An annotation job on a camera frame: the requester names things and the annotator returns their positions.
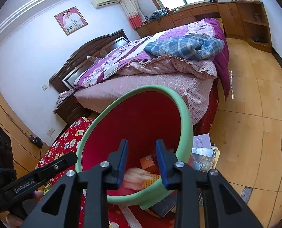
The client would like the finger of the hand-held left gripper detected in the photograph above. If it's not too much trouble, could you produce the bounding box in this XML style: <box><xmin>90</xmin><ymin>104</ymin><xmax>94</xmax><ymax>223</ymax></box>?
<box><xmin>35</xmin><ymin>152</ymin><xmax>78</xmax><ymax>183</ymax></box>

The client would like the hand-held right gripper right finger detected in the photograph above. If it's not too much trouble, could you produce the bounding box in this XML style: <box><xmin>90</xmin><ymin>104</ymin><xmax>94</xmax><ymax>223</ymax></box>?
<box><xmin>155</xmin><ymin>139</ymin><xmax>262</xmax><ymax>228</ymax></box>

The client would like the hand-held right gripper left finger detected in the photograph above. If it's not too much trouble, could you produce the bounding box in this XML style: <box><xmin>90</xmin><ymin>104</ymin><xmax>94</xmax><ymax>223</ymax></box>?
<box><xmin>20</xmin><ymin>139</ymin><xmax>129</xmax><ymax>228</ymax></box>

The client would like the orange cardboard box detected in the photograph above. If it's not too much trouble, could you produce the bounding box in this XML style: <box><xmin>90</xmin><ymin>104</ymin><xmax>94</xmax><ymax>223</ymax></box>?
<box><xmin>140</xmin><ymin>154</ymin><xmax>160</xmax><ymax>173</ymax></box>

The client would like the yellow foam fruit net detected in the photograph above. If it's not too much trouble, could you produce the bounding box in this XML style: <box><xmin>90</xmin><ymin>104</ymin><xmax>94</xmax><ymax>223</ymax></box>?
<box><xmin>142</xmin><ymin>174</ymin><xmax>161</xmax><ymax>189</ymax></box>

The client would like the white tissue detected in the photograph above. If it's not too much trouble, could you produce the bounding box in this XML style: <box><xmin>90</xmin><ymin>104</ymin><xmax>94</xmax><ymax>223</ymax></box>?
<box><xmin>123</xmin><ymin>167</ymin><xmax>153</xmax><ymax>190</ymax></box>

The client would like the green rimmed red trash bin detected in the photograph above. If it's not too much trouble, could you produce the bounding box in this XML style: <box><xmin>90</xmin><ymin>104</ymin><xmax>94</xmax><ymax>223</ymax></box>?
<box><xmin>75</xmin><ymin>85</ymin><xmax>194</xmax><ymax>211</ymax></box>

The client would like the person's left hand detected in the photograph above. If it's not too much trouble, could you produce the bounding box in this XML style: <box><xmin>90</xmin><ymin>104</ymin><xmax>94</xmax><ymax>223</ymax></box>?
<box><xmin>7</xmin><ymin>190</ymin><xmax>44</xmax><ymax>228</ymax></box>

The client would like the red flower printed blanket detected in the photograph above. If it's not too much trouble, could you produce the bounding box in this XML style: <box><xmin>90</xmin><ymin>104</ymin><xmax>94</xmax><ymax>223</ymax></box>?
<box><xmin>35</xmin><ymin>117</ymin><xmax>179</xmax><ymax>228</ymax></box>

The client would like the black hanging charger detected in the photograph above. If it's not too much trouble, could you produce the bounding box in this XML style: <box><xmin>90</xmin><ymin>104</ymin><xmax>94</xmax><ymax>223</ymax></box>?
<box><xmin>29</xmin><ymin>134</ymin><xmax>43</xmax><ymax>148</ymax></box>

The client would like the glossy magazine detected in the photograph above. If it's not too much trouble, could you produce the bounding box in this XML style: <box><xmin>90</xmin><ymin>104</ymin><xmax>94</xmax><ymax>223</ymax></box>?
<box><xmin>191</xmin><ymin>146</ymin><xmax>220</xmax><ymax>173</ymax></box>

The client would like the dark book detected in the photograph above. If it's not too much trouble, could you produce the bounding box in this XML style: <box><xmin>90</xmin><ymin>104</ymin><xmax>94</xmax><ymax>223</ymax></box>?
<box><xmin>150</xmin><ymin>197</ymin><xmax>177</xmax><ymax>218</ymax></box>

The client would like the white printed paper sheet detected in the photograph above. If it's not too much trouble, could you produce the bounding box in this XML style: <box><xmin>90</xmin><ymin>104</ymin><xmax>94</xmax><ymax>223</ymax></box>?
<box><xmin>195</xmin><ymin>134</ymin><xmax>212</xmax><ymax>149</ymax></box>

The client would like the dark wooden nightstand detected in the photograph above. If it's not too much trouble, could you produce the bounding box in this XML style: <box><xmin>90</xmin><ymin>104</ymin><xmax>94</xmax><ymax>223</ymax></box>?
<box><xmin>54</xmin><ymin>93</ymin><xmax>91</xmax><ymax>124</ymax></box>

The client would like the pink clothes pile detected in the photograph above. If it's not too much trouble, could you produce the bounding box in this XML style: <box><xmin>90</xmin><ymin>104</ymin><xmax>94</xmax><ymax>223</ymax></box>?
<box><xmin>55</xmin><ymin>89</ymin><xmax>75</xmax><ymax>107</ymax></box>

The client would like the dark wooden bed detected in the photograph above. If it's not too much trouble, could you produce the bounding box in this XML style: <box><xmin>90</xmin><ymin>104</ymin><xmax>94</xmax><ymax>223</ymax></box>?
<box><xmin>48</xmin><ymin>18</ymin><xmax>233</xmax><ymax>136</ymax></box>

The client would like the light wooden wardrobe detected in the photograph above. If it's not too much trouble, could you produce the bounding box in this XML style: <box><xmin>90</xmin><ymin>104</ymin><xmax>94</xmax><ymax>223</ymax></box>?
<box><xmin>0</xmin><ymin>71</ymin><xmax>51</xmax><ymax>174</ymax></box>

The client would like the purple patchwork quilt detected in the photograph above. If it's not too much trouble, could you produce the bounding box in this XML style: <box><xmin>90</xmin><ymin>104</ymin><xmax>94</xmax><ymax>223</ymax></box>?
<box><xmin>73</xmin><ymin>18</ymin><xmax>231</xmax><ymax>102</ymax></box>

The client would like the blue plaid cloth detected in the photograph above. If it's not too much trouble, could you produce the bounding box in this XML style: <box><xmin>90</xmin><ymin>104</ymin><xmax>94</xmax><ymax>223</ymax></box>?
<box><xmin>144</xmin><ymin>33</ymin><xmax>225</xmax><ymax>61</ymax></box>

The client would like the blue grey clothes pile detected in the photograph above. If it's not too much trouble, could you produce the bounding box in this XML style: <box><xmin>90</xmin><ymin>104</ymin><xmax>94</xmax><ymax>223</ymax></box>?
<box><xmin>149</xmin><ymin>9</ymin><xmax>170</xmax><ymax>21</ymax></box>

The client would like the floral curtain with red hem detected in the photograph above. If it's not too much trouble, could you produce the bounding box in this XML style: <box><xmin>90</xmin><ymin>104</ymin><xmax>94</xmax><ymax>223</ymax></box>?
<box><xmin>114</xmin><ymin>0</ymin><xmax>146</xmax><ymax>29</ymax></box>

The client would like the long wooden window cabinet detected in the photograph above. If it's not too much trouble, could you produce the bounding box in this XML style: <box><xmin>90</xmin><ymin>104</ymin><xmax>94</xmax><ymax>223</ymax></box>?
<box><xmin>135</xmin><ymin>0</ymin><xmax>273</xmax><ymax>54</ymax></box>

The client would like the white air conditioner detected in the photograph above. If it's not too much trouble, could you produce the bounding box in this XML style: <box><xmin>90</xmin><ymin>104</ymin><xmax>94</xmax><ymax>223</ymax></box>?
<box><xmin>91</xmin><ymin>0</ymin><xmax>120</xmax><ymax>9</ymax></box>

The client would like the framed wall photo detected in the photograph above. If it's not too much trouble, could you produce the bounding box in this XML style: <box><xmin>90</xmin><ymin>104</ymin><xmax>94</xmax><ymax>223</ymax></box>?
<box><xmin>54</xmin><ymin>7</ymin><xmax>88</xmax><ymax>36</ymax></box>

